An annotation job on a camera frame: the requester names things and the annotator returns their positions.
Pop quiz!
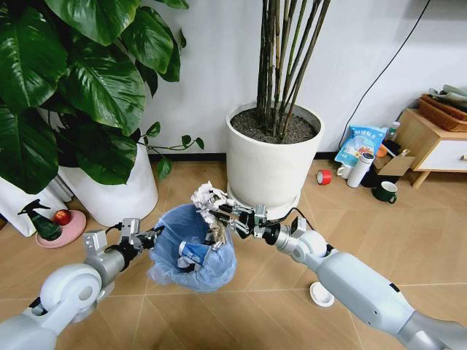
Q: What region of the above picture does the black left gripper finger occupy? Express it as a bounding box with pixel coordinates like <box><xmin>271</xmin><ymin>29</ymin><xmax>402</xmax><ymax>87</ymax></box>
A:
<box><xmin>144</xmin><ymin>225</ymin><xmax>166</xmax><ymax>241</ymax></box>
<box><xmin>139</xmin><ymin>236</ymin><xmax>160</xmax><ymax>252</ymax></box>

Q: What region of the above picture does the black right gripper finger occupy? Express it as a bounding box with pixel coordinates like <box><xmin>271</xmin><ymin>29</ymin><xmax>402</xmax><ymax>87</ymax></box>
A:
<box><xmin>209</xmin><ymin>203</ymin><xmax>244</xmax><ymax>220</ymax></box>
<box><xmin>215</xmin><ymin>217</ymin><xmax>250</xmax><ymax>240</ymax></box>

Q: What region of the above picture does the white paper ball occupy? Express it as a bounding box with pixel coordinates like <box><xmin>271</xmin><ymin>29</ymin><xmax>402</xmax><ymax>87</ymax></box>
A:
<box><xmin>190</xmin><ymin>179</ymin><xmax>230</xmax><ymax>224</ymax></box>

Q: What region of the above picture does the trash bin with blue bag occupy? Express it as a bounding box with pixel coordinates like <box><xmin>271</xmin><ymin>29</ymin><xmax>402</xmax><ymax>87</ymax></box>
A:
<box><xmin>147</xmin><ymin>203</ymin><xmax>238</xmax><ymax>293</ymax></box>

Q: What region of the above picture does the crumpled brown paper scrap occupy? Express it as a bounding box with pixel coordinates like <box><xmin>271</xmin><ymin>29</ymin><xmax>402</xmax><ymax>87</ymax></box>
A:
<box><xmin>208</xmin><ymin>222</ymin><xmax>229</xmax><ymax>253</ymax></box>

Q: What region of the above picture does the blue and white drink can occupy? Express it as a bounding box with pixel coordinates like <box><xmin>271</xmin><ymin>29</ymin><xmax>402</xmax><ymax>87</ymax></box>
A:
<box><xmin>177</xmin><ymin>239</ymin><xmax>209</xmax><ymax>268</ymax></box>

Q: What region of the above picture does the white plant pot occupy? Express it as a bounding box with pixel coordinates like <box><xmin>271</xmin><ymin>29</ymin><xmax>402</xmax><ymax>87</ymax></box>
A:
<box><xmin>57</xmin><ymin>141</ymin><xmax>160</xmax><ymax>228</ymax></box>

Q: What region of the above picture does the pink round plate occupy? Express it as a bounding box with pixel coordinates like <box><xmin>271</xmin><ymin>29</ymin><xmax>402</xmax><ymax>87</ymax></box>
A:
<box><xmin>35</xmin><ymin>209</ymin><xmax>88</xmax><ymax>249</ymax></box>

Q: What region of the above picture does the round white planter with soil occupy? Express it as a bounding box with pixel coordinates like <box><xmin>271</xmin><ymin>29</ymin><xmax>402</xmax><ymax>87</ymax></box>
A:
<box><xmin>225</xmin><ymin>102</ymin><xmax>325</xmax><ymax>211</ymax></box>

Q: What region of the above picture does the red apple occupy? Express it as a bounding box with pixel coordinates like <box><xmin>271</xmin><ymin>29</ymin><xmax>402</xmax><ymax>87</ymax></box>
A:
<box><xmin>53</xmin><ymin>209</ymin><xmax>73</xmax><ymax>227</ymax></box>

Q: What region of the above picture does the dark green spray bottle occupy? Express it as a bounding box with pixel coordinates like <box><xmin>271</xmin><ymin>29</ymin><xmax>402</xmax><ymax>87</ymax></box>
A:
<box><xmin>17</xmin><ymin>199</ymin><xmax>63</xmax><ymax>242</ymax></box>

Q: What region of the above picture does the red tape roll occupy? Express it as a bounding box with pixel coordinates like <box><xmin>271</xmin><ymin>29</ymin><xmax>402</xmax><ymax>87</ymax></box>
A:
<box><xmin>315</xmin><ymin>168</ymin><xmax>333</xmax><ymax>187</ymax></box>

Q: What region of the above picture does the white round lid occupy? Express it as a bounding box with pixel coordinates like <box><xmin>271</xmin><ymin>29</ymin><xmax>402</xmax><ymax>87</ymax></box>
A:
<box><xmin>309</xmin><ymin>281</ymin><xmax>336</xmax><ymax>308</ymax></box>

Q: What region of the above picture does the white bag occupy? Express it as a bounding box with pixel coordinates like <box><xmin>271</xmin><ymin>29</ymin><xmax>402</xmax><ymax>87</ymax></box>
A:
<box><xmin>0</xmin><ymin>174</ymin><xmax>76</xmax><ymax>238</ymax></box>

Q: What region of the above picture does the white thermos bottle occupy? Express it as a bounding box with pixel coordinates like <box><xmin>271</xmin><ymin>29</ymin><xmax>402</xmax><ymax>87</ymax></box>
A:
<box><xmin>346</xmin><ymin>152</ymin><xmax>376</xmax><ymax>189</ymax></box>

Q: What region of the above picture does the blue snack bag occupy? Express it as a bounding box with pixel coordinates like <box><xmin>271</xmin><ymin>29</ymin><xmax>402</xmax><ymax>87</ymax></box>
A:
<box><xmin>334</xmin><ymin>124</ymin><xmax>389</xmax><ymax>169</ymax></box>

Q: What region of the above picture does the dark green mug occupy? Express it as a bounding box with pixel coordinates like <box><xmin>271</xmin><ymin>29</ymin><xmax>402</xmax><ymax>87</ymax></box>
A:
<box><xmin>371</xmin><ymin>180</ymin><xmax>398</xmax><ymax>205</ymax></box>

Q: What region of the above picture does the tall bamboo stem plant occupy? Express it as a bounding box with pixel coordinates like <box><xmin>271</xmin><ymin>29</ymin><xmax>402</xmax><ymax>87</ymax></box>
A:
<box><xmin>255</xmin><ymin>0</ymin><xmax>332</xmax><ymax>144</ymax></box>

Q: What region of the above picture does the brown cardboard box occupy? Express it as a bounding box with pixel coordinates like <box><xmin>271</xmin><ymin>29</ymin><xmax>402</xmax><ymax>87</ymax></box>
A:
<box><xmin>371</xmin><ymin>148</ymin><xmax>417</xmax><ymax>178</ymax></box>

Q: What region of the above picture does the large-leaf green plant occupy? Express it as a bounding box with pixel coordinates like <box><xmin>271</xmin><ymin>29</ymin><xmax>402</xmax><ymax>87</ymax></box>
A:
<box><xmin>0</xmin><ymin>0</ymin><xmax>206</xmax><ymax>195</ymax></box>

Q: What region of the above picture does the wooden cabinet with white drawer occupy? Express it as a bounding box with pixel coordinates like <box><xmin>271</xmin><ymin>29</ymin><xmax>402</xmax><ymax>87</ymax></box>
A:
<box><xmin>395</xmin><ymin>107</ymin><xmax>467</xmax><ymax>189</ymax></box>

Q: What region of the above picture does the brown woven basket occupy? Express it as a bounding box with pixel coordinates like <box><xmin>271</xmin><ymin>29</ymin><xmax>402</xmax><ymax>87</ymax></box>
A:
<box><xmin>417</xmin><ymin>93</ymin><xmax>467</xmax><ymax>133</ymax></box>

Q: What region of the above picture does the grey-green cloth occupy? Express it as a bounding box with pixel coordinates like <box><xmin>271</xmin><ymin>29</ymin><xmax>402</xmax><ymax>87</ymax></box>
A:
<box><xmin>428</xmin><ymin>84</ymin><xmax>467</xmax><ymax>111</ymax></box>

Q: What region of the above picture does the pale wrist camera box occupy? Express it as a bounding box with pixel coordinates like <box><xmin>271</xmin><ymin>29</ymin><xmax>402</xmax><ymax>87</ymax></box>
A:
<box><xmin>253</xmin><ymin>204</ymin><xmax>269</xmax><ymax>235</ymax></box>
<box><xmin>121</xmin><ymin>217</ymin><xmax>141</xmax><ymax>238</ymax></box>

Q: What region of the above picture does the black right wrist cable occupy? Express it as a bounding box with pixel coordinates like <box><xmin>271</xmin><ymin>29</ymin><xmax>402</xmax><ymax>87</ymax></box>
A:
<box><xmin>265</xmin><ymin>206</ymin><xmax>317</xmax><ymax>232</ymax></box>

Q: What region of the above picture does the black wall cable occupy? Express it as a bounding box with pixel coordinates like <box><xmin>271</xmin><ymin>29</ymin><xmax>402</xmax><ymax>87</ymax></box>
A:
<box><xmin>338</xmin><ymin>0</ymin><xmax>432</xmax><ymax>147</ymax></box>

